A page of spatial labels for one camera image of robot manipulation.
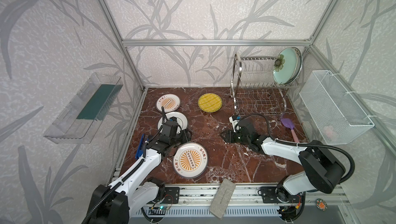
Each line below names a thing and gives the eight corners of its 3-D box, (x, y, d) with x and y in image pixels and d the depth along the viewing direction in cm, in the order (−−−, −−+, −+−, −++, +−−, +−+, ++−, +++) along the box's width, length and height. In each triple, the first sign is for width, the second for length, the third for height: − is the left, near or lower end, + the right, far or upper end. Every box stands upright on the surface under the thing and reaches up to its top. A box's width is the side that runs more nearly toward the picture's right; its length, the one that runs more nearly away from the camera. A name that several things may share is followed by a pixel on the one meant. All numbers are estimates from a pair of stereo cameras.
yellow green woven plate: (197, 112, 108) (197, 111, 106) (198, 94, 119) (198, 93, 117) (222, 112, 108) (223, 111, 106) (221, 94, 119) (221, 93, 117)
